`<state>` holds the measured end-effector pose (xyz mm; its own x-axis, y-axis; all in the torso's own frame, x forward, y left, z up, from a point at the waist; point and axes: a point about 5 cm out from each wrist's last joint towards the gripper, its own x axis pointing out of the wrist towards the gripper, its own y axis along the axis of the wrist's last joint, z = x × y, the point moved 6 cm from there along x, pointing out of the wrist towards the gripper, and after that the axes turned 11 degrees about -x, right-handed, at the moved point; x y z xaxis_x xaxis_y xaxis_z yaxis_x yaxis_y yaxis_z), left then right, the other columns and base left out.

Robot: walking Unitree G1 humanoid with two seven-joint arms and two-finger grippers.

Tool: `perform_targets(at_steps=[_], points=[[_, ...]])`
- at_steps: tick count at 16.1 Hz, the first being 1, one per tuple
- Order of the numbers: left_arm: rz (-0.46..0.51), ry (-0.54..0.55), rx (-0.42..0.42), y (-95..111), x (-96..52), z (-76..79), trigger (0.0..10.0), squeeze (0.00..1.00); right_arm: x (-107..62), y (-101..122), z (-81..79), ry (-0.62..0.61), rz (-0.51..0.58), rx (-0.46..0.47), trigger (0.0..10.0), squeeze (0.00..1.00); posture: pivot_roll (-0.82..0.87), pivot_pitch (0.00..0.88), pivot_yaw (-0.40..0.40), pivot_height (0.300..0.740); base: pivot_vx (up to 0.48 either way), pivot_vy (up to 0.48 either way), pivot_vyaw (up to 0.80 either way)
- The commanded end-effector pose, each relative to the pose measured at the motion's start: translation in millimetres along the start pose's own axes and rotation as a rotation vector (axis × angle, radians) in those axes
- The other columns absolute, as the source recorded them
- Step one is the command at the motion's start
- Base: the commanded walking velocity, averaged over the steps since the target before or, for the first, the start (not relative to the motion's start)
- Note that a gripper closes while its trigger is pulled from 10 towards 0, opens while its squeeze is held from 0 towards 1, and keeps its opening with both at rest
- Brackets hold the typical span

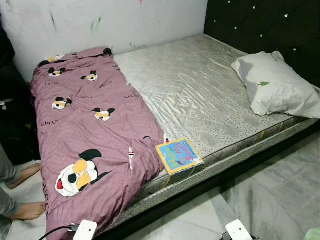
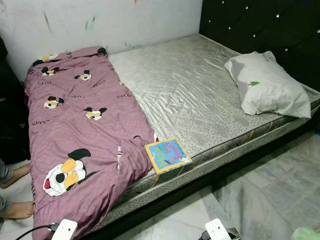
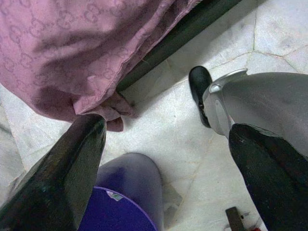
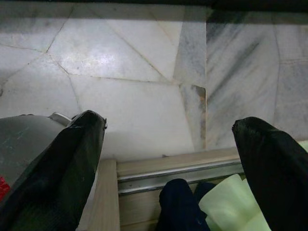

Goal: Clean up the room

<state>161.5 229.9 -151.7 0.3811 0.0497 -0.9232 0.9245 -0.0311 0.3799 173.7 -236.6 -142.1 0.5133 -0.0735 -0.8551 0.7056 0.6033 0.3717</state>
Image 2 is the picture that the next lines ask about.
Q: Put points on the black tufted headboard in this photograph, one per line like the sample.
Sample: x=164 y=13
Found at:
x=255 y=25

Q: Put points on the blue yellow children's book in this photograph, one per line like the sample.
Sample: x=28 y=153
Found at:
x=167 y=154

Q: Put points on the person in grey trousers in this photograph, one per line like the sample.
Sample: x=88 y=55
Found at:
x=20 y=210

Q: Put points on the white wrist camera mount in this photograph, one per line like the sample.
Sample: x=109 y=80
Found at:
x=65 y=231
x=217 y=231

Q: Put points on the black bag pile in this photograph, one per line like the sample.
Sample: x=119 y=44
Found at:
x=12 y=115

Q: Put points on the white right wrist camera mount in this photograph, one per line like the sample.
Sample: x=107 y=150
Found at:
x=217 y=231

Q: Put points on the pale green plastic item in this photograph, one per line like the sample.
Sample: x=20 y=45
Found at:
x=307 y=234

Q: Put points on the grey quilted mattress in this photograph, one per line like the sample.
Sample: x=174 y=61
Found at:
x=190 y=90

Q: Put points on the white pillow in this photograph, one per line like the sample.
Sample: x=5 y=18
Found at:
x=265 y=85

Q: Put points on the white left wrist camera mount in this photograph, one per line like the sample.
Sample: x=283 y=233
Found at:
x=65 y=231

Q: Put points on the pink cartoon mouse blanket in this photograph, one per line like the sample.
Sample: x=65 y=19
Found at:
x=90 y=135

